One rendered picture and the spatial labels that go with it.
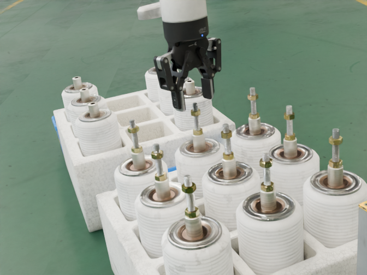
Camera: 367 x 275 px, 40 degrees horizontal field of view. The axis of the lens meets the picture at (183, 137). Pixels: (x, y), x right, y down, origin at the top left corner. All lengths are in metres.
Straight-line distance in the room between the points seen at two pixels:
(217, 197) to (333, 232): 0.18
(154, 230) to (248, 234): 0.15
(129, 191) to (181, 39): 0.27
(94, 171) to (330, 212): 0.56
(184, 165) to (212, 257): 0.27
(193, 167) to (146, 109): 0.51
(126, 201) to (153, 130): 0.41
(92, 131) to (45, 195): 0.34
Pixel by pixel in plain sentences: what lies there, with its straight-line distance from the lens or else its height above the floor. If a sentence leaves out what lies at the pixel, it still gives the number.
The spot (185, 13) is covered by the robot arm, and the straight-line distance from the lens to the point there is 0.81.
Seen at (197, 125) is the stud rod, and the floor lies 0.30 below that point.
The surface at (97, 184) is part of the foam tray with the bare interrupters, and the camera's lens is 1.14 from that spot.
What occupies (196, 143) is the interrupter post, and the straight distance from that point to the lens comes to 0.91.
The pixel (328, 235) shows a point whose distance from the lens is 0.79.
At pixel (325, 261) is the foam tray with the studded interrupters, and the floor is 0.18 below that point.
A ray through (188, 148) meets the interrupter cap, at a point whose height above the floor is 0.25.
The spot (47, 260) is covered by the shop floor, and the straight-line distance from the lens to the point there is 1.15.
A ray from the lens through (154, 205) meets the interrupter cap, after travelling 0.76.
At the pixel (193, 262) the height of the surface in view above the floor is 0.24.
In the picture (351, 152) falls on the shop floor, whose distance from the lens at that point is 1.44.
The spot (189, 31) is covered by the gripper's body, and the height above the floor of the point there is 0.48.
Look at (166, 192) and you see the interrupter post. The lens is 0.78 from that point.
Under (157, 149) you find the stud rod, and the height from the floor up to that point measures 0.33.
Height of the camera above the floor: 0.65
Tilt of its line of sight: 24 degrees down
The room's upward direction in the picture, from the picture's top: 7 degrees counter-clockwise
